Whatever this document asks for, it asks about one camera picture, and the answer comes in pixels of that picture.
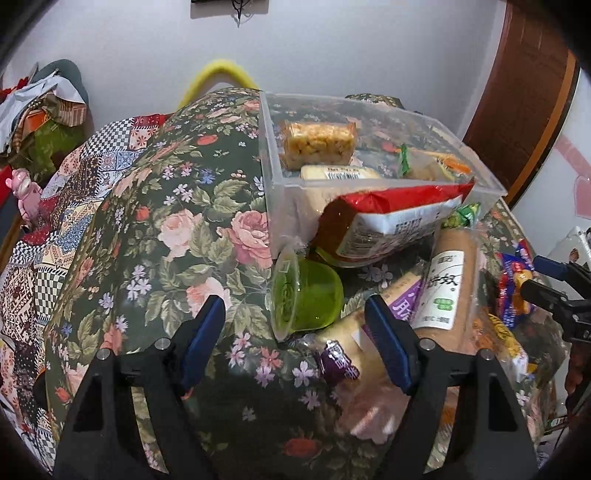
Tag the yellow puffed corn bar packet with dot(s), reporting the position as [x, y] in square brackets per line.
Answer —
[318, 144]

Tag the pile of clothes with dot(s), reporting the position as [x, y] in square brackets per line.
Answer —
[41, 115]

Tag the white plastic object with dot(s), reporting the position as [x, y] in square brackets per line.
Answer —
[572, 244]

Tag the cream biscuit packet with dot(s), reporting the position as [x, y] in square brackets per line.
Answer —
[339, 173]

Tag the green and orange snack packet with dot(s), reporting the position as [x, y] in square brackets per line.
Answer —
[429, 167]

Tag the green jelly cup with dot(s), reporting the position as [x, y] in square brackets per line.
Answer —
[307, 295]

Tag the patchwork blanket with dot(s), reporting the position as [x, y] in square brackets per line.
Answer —
[69, 194]

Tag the clear plastic storage box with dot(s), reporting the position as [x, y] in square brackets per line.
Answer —
[277, 184]

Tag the blue and red snack packet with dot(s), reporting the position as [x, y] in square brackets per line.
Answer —
[510, 281]

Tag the green wrapped candy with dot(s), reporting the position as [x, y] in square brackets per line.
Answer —
[464, 214]

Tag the purple label bread packet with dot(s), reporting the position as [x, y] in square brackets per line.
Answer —
[355, 341]

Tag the floral tablecloth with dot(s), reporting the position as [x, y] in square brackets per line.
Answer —
[184, 207]

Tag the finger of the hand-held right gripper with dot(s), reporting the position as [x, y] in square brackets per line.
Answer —
[551, 267]
[542, 293]

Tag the yellow and orange snack packet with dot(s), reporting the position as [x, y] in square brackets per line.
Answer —
[505, 344]

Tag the red and white snack bag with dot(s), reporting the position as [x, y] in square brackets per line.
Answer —
[392, 221]

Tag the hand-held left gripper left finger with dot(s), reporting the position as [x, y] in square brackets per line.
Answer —
[203, 341]

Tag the black wall hook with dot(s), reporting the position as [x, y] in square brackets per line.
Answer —
[235, 7]

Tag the yellow hoop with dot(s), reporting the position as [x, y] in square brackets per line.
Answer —
[217, 76]

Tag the pink toy figure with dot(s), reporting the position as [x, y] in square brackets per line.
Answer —
[27, 191]

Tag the brown wooden door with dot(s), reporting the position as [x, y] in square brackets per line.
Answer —
[521, 92]

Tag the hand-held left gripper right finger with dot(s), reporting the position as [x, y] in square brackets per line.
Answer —
[388, 341]

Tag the brown bread roll packet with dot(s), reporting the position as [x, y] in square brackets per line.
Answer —
[455, 277]

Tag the pink heart wall sticker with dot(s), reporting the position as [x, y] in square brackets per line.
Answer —
[579, 187]

